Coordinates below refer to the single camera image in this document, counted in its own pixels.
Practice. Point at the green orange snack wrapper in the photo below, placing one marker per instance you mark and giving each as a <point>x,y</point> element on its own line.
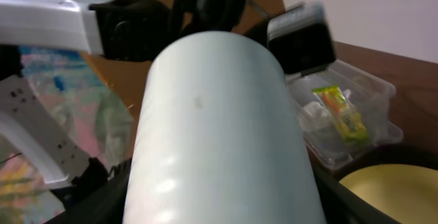
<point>353,130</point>

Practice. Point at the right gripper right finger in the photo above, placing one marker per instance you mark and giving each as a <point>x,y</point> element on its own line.
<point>341,206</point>

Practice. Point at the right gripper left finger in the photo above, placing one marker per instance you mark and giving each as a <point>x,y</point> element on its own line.
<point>96,197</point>

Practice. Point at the yellow plate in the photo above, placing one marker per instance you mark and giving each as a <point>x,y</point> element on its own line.
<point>404,192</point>

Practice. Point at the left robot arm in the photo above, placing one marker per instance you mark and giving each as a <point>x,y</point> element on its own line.
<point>139,30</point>

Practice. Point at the brown serving tray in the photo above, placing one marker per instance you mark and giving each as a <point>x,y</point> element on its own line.
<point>400,153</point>

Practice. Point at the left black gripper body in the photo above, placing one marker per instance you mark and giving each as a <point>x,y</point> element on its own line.
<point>299,38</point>

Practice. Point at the pale green cup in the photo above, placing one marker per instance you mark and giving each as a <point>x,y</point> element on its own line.
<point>218,139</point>

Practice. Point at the clear plastic waste bin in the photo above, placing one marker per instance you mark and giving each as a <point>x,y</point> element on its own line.
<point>368,96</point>

